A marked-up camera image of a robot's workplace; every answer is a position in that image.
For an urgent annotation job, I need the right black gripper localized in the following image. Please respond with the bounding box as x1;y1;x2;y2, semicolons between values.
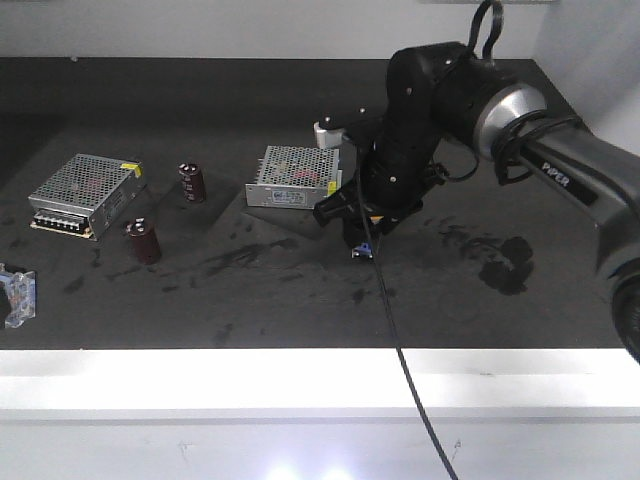
313;114;444;236

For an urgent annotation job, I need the yellow mushroom push button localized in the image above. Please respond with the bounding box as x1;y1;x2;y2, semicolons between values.
351;216;383;260

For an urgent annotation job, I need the red mushroom push button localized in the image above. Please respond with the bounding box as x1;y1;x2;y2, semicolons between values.
1;263;37;329

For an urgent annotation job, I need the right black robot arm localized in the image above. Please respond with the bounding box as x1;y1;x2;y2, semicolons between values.
313;42;639;356

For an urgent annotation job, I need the right metal mesh power supply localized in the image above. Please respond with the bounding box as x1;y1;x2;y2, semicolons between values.
245;145;342;210

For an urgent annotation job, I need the metal mesh power supply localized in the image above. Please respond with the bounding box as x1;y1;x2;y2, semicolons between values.
245;145;342;210
28;153;146;241

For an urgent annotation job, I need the rear dark red capacitor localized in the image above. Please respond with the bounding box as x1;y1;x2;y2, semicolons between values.
178;163;206;203

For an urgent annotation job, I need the dark red capacitor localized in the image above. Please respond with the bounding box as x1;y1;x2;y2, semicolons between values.
126;217;162;265
178;163;206;203

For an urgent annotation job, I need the front dark red capacitor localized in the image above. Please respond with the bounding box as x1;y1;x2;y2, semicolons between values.
126;217;162;265

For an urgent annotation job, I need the left metal mesh power supply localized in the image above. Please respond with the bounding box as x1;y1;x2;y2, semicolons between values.
28;153;146;241

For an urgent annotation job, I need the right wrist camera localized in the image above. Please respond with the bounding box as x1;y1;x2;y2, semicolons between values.
313;122;345;149

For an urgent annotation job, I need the black right camera cable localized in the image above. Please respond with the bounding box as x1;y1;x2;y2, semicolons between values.
354;0;581;480

